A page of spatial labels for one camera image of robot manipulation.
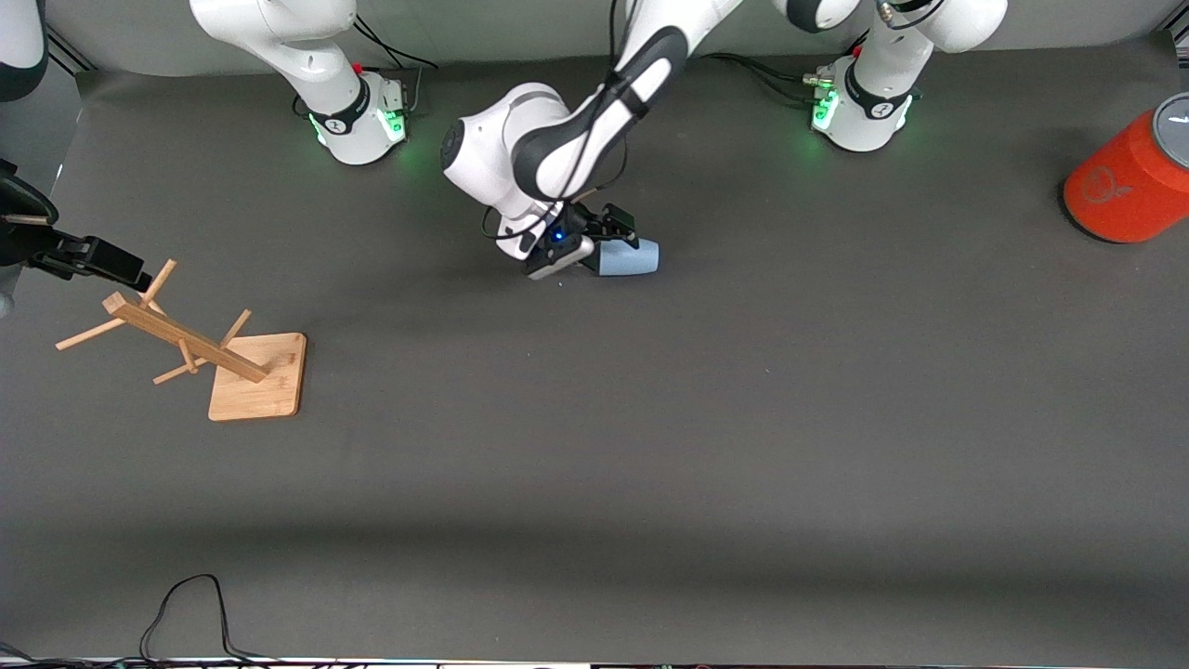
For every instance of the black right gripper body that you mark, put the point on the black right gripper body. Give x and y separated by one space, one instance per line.
28 239

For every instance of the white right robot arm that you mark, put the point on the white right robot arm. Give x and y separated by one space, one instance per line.
353 121

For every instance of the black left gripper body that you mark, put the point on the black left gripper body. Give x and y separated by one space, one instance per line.
591 226

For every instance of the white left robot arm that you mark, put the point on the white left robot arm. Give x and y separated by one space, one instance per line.
492 149

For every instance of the wooden cup rack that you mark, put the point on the wooden cup rack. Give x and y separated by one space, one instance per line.
255 386

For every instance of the orange cylindrical can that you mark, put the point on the orange cylindrical can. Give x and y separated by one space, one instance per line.
1124 186

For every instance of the light blue cup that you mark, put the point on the light blue cup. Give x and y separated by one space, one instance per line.
632 262

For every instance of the dark grey table mat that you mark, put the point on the dark grey table mat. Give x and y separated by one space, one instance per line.
650 418

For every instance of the black frame rail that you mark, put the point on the black frame rail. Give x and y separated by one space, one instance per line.
1180 37
72 54

